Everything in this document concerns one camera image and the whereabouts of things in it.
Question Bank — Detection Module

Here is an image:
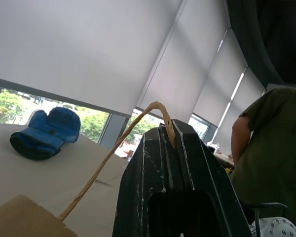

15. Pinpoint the black curtain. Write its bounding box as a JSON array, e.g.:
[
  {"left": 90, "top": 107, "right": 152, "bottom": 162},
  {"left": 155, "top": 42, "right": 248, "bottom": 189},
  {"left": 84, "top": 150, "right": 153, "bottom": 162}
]
[{"left": 226, "top": 0, "right": 296, "bottom": 87}]

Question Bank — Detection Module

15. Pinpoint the white roller blind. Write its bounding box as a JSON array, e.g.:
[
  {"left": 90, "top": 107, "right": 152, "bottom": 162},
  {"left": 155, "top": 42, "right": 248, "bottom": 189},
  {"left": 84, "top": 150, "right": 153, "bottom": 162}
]
[
  {"left": 192, "top": 29, "right": 248, "bottom": 127},
  {"left": 0, "top": 0, "right": 184, "bottom": 117},
  {"left": 216, "top": 68, "right": 266, "bottom": 155},
  {"left": 137, "top": 0, "right": 230, "bottom": 124}
]

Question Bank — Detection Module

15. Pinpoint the cluttered background desk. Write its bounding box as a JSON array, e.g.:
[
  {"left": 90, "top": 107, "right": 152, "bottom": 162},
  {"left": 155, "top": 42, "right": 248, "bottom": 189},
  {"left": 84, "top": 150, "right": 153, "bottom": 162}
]
[{"left": 204, "top": 141, "right": 235, "bottom": 175}]

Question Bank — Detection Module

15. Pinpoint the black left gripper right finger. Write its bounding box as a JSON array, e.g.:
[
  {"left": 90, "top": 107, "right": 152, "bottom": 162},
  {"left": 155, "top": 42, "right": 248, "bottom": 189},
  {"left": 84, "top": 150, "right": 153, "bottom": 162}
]
[{"left": 173, "top": 119, "right": 253, "bottom": 237}]

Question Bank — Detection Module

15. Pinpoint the person in olive green shirt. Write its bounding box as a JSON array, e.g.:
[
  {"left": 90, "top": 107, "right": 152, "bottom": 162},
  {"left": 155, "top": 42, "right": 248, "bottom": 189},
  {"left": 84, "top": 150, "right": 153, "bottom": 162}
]
[{"left": 230, "top": 86, "right": 296, "bottom": 234}]

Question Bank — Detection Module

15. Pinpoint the brown paper bag with handle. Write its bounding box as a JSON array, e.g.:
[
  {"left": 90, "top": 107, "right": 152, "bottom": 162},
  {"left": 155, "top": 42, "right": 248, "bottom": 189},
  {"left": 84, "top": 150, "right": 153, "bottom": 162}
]
[{"left": 0, "top": 101, "right": 176, "bottom": 237}]

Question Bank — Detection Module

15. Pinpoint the white round studded object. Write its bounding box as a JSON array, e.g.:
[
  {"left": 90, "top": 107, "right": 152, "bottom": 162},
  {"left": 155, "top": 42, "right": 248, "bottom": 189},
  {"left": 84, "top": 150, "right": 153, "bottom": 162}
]
[{"left": 251, "top": 216, "right": 296, "bottom": 237}]

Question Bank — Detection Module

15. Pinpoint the grey window frame post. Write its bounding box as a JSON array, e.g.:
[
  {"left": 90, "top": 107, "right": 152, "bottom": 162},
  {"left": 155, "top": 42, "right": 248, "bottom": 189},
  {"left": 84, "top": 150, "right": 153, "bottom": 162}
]
[{"left": 98, "top": 113, "right": 130, "bottom": 149}]

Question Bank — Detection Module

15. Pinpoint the black chair armrest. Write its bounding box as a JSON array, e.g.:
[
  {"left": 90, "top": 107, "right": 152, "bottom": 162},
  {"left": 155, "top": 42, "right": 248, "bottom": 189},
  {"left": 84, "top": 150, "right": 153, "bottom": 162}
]
[{"left": 249, "top": 202, "right": 289, "bottom": 226}]

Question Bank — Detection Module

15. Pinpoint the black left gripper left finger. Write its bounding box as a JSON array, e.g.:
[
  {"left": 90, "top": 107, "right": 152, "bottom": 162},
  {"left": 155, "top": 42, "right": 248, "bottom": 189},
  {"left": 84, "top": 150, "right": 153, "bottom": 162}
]
[{"left": 112, "top": 125, "right": 175, "bottom": 237}]

